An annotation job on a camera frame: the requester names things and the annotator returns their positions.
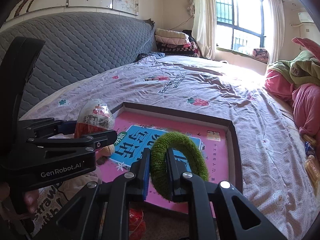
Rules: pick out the pink strawberry print bedsheet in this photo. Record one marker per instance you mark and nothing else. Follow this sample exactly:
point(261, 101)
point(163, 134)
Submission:
point(271, 149)

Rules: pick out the window with black frame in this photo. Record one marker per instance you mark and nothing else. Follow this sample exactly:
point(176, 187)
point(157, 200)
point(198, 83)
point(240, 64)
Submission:
point(240, 25)

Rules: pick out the green blanket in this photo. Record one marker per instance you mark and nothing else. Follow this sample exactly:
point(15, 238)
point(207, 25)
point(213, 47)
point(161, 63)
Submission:
point(301, 70)

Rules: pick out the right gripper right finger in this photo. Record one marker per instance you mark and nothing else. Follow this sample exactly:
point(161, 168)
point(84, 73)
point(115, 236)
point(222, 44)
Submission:
point(179, 179)

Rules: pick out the red toy egg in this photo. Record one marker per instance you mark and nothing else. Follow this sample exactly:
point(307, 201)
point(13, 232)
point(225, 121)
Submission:
point(94, 117)

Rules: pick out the blue and white toy egg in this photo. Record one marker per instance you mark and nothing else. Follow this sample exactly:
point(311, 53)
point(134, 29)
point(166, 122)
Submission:
point(137, 225)

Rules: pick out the grey quilted headboard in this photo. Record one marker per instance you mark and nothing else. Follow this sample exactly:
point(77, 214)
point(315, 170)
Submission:
point(78, 45)

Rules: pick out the stack of folded blankets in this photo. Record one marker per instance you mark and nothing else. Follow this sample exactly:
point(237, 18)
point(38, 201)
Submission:
point(178, 43)

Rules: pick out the person's left hand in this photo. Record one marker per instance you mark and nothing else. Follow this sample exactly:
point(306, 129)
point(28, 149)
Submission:
point(23, 203)

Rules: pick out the beige mesh drawstring pouch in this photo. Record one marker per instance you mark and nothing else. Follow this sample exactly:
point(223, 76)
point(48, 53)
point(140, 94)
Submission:
point(71, 187)

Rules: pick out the pink quilted cushion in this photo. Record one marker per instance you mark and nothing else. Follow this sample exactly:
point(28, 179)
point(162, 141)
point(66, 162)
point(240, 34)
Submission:
point(309, 44)

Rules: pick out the patterned cushion on windowsill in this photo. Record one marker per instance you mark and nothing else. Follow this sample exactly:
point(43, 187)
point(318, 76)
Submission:
point(261, 54)

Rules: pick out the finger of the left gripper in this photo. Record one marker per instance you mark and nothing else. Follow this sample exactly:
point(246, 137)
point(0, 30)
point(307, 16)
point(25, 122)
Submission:
point(95, 141)
point(62, 129)

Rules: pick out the dark cardboard box tray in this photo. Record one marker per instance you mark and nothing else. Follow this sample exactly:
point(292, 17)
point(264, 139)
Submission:
point(197, 142)

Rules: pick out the cream left curtain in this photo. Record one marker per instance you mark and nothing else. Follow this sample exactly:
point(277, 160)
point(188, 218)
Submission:
point(204, 25)

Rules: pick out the pink crumpled duvet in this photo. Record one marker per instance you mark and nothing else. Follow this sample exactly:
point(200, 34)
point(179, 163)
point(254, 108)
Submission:
point(304, 101)

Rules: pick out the cream right curtain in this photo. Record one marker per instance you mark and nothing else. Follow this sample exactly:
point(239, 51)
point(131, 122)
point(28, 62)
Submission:
point(277, 25)

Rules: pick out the walnut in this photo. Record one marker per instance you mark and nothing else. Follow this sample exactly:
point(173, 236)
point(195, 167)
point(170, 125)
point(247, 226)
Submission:
point(107, 151)

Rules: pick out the yellow snack packet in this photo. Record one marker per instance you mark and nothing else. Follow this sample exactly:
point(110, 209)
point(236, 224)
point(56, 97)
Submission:
point(312, 171)

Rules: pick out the small blue candy wrapper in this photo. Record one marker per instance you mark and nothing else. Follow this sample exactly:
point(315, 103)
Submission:
point(309, 149)

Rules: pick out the cream curtain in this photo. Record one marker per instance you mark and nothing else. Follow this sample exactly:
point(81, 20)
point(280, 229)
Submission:
point(277, 25)
point(204, 25)

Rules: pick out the dark cloth near headboard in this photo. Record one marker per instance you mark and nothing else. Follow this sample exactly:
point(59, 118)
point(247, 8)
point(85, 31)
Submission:
point(152, 54)

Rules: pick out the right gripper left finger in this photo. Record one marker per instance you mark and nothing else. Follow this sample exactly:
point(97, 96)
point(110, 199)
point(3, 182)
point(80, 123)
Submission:
point(138, 186)

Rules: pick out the white air conditioner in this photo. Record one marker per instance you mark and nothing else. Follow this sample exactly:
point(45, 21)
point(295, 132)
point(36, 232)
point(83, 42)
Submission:
point(304, 17)

